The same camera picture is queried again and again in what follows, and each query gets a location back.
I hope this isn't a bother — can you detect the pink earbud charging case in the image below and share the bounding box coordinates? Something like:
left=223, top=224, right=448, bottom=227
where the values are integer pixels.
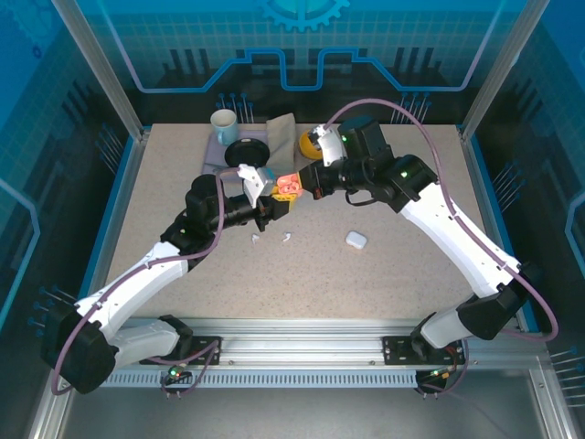
left=273, top=171, right=306, bottom=197

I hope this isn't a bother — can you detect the orange bowl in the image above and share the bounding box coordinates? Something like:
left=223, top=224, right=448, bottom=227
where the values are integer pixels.
left=298, top=130, right=324, bottom=162

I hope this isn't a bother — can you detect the beige folded cloth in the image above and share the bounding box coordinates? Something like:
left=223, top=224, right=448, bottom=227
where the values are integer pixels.
left=265, top=112, right=298, bottom=177

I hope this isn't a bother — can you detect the lavender tray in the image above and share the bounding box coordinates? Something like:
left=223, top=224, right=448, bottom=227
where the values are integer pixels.
left=203, top=130, right=275, bottom=177

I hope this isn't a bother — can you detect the black plate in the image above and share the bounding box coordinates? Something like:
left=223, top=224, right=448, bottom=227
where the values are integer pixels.
left=224, top=139, right=270, bottom=168

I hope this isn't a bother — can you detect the light blue mug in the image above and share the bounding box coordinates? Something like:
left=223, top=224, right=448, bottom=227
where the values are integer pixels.
left=209, top=108, right=239, bottom=146

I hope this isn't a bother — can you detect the blue table edge strip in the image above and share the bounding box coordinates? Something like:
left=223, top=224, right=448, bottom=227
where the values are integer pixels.
left=68, top=134, right=141, bottom=333
left=465, top=134, right=541, bottom=333

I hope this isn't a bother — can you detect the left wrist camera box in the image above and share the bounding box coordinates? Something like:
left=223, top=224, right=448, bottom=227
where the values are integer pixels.
left=236, top=163, right=279, bottom=207

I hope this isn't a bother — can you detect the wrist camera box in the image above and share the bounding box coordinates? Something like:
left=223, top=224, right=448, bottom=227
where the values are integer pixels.
left=236, top=163, right=279, bottom=207
left=306, top=123, right=347, bottom=169

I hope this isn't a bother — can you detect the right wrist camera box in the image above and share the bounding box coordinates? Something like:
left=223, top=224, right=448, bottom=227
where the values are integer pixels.
left=306, top=123, right=347, bottom=169

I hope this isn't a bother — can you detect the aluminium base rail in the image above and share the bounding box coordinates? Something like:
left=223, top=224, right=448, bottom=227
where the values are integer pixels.
left=58, top=317, right=545, bottom=367

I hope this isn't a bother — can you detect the aluminium frame post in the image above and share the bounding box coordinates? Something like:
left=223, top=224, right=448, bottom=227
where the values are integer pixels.
left=50, top=0, right=152, bottom=141
left=459, top=0, right=548, bottom=141

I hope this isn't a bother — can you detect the slotted grey cable duct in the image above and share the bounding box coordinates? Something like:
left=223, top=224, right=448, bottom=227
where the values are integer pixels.
left=104, top=370, right=420, bottom=390

